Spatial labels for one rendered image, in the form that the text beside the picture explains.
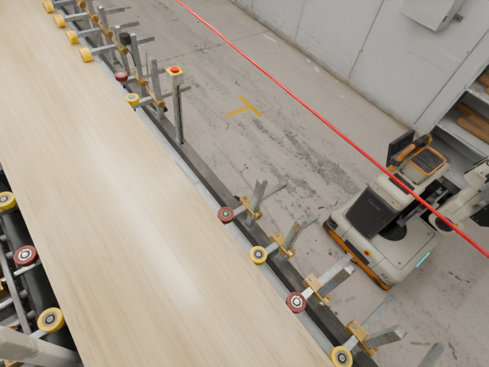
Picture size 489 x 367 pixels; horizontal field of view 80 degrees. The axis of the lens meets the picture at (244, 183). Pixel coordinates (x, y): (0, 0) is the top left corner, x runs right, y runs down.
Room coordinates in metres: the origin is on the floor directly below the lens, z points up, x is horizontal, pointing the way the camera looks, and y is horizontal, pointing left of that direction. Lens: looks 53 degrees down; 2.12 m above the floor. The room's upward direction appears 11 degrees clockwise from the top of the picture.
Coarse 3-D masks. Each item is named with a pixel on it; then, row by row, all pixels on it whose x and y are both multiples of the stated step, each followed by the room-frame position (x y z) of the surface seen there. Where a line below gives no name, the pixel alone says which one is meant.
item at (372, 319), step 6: (390, 294) 0.50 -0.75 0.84; (384, 300) 0.47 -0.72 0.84; (390, 300) 0.47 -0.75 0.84; (378, 306) 0.44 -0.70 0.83; (384, 306) 0.44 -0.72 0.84; (372, 312) 0.41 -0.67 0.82; (378, 312) 0.41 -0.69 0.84; (372, 318) 0.38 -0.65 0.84; (378, 318) 0.38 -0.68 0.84; (366, 324) 0.35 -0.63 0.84; (372, 324) 0.35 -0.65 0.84; (366, 330) 0.32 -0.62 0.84; (354, 336) 0.29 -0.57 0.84; (348, 342) 0.26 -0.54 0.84; (354, 342) 0.27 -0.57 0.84; (348, 348) 0.24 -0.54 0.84
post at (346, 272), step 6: (348, 264) 0.46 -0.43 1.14; (342, 270) 0.45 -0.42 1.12; (348, 270) 0.44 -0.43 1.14; (354, 270) 0.44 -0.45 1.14; (336, 276) 0.44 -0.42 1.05; (342, 276) 0.43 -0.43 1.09; (348, 276) 0.43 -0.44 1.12; (330, 282) 0.44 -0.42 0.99; (336, 282) 0.43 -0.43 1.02; (342, 282) 0.42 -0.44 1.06; (324, 288) 0.44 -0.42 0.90; (330, 288) 0.43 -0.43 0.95; (324, 294) 0.43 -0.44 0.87; (312, 300) 0.44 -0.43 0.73
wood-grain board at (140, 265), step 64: (0, 0) 2.20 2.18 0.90; (0, 64) 1.45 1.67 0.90; (64, 64) 1.58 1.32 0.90; (0, 128) 0.94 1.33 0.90; (64, 128) 1.03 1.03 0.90; (128, 128) 1.13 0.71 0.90; (64, 192) 0.65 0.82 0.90; (128, 192) 0.72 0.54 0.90; (192, 192) 0.79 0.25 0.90; (64, 256) 0.36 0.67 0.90; (128, 256) 0.41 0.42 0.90; (192, 256) 0.47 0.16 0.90; (128, 320) 0.18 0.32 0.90; (192, 320) 0.22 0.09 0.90; (256, 320) 0.26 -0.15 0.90
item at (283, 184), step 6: (276, 186) 0.96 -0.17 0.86; (282, 186) 0.97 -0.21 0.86; (264, 192) 0.91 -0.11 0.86; (270, 192) 0.92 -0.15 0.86; (276, 192) 0.94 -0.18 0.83; (264, 198) 0.88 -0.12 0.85; (234, 210) 0.76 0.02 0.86; (240, 210) 0.77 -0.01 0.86; (246, 210) 0.79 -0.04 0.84; (234, 216) 0.73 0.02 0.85
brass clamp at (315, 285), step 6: (312, 276) 0.51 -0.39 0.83; (306, 282) 0.48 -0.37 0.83; (312, 282) 0.49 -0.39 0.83; (318, 282) 0.49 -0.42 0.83; (312, 288) 0.46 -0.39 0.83; (318, 288) 0.46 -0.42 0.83; (312, 294) 0.44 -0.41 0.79; (318, 294) 0.44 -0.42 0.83; (318, 300) 0.42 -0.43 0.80; (324, 300) 0.42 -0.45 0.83
